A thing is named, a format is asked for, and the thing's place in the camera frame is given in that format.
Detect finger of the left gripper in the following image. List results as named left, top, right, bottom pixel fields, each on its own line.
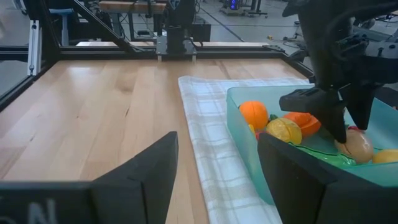
left=340, top=83, right=377, bottom=131
left=279, top=88, right=348, bottom=144

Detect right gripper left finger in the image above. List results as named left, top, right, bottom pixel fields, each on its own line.
left=0, top=131, right=179, bottom=224

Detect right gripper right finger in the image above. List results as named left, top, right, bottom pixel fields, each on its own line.
left=257, top=133, right=398, bottom=224

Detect orange segmented tangerine toy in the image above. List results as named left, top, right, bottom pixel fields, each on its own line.
left=283, top=111, right=322, bottom=138

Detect green pea pod toy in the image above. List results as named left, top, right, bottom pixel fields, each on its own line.
left=287, top=141, right=357, bottom=169

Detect tan potato toy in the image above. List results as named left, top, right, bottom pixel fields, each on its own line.
left=334, top=129, right=374, bottom=164

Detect yellow lemon toy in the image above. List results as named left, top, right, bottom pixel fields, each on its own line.
left=372, top=149, right=398, bottom=165

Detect orange toy with green leaf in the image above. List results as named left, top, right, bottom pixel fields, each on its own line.
left=238, top=100, right=269, bottom=131

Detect teal translucent tupperware container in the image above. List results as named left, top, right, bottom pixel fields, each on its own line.
left=226, top=84, right=398, bottom=206

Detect white plaid cloth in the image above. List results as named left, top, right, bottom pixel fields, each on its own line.
left=177, top=75, right=315, bottom=224

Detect wooden-top workbench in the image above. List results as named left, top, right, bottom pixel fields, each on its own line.
left=98, top=0, right=167, bottom=41

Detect blue stool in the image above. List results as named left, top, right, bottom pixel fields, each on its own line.
left=49, top=8, right=75, bottom=47

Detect black frame corner piece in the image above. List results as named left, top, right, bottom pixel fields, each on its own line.
left=289, top=49, right=309, bottom=62

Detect black aluminium table frame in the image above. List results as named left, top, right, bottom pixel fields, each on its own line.
left=0, top=0, right=315, bottom=111

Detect silver aluminium bracket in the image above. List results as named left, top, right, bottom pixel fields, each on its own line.
left=27, top=19, right=42, bottom=77

